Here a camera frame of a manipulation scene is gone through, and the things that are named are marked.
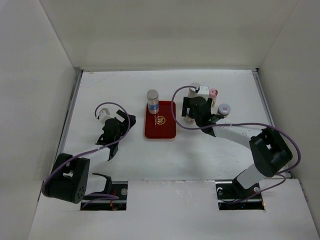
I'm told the pink-lid spice bottle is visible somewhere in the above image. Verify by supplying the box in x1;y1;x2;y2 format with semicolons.
209;88;218;108

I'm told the tall silver-lid beige bottle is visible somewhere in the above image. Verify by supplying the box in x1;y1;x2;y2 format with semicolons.
188;82;200;98

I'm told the grey-lid jar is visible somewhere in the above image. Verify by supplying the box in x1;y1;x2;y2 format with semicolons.
217;103;231;116
184;116;194;124

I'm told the silver-lid blue-label bottle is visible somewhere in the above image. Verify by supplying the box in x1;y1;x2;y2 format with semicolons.
146;89;159;115

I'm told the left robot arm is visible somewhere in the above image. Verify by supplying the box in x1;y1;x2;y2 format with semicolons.
41;108;136;204

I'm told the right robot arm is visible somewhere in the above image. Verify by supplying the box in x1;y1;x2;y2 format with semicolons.
181;96;293;198

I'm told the red rectangular tray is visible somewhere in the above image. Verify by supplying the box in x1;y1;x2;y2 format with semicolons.
144;100;177;140

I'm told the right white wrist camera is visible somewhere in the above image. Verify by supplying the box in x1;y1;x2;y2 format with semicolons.
197;85;210;98

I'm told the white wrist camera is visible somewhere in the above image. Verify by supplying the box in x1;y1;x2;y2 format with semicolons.
197;85;210;98
97;107;113;125

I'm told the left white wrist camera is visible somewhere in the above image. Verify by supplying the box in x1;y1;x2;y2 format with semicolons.
97;107;113;125

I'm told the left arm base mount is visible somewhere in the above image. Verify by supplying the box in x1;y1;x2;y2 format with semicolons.
80;173;129;211

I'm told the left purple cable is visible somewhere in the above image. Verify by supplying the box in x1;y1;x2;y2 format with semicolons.
41;101;132;198

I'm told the purple cable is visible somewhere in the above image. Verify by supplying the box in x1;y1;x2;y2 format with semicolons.
41;101;132;198
170;85;302;205

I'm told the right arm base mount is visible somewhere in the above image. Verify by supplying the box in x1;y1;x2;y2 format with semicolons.
215;180;265;211

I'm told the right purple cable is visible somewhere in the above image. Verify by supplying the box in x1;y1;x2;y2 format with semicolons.
170;85;302;205

